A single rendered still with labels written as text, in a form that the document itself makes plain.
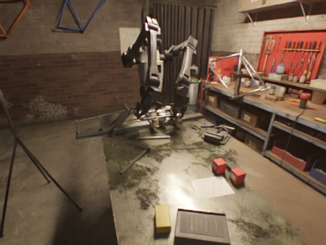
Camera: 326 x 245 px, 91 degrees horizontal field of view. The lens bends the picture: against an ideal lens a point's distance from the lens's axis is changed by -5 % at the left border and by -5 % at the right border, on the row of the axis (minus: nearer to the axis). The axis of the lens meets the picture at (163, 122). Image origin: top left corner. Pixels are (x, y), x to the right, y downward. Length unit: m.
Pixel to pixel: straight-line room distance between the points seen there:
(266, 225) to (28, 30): 3.89
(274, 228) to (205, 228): 0.23
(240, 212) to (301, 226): 0.19
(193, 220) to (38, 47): 3.64
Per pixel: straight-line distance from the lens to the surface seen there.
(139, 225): 0.63
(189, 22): 3.82
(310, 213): 0.83
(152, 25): 1.26
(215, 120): 2.97
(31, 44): 3.85
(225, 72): 3.30
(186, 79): 1.12
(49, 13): 3.81
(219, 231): 0.61
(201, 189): 0.74
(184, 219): 0.62
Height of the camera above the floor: 1.40
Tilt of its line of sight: 24 degrees down
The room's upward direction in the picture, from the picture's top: straight up
